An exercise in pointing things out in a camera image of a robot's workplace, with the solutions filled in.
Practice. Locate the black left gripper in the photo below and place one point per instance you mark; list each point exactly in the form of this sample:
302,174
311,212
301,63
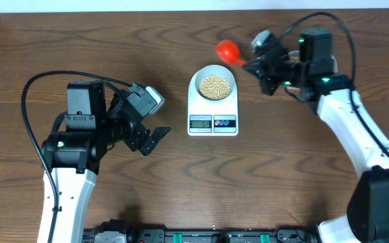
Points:
135,138

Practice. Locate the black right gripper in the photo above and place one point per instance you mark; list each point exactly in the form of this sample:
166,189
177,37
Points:
259,68

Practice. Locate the red measuring scoop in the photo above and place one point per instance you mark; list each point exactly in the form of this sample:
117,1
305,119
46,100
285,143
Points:
229,53

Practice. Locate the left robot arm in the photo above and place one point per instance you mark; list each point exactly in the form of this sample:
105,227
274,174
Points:
99,116

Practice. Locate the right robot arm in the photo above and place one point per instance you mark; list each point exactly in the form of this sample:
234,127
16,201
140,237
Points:
333,98

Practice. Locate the soybeans in bowl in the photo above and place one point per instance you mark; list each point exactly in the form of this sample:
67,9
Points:
214,88

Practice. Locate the grey bowl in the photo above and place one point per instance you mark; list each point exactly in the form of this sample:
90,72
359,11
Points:
217,70

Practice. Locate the white kitchen scale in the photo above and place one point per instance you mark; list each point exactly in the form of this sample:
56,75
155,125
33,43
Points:
209,118

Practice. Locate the clear container of soybeans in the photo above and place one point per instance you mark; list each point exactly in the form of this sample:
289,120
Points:
295,56

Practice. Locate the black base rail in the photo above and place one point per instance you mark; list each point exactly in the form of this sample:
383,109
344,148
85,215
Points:
114,231

